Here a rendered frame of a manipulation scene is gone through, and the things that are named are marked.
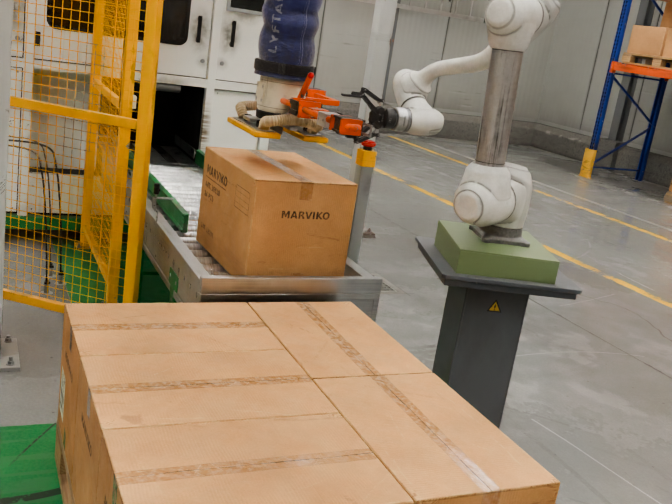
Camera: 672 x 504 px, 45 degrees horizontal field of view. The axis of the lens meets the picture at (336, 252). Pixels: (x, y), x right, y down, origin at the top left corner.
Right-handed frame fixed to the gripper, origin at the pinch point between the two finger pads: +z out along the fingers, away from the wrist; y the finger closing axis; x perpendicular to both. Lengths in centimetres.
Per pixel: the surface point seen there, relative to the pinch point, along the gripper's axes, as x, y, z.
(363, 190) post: 45, 37, -37
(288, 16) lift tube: 16.9, -30.8, 18.4
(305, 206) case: -3.8, 33.5, 11.6
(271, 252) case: -4, 51, 23
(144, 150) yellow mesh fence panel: 66, 29, 55
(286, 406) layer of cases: -91, 66, 48
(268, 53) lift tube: 20.3, -17.1, 23.2
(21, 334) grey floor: 89, 118, 98
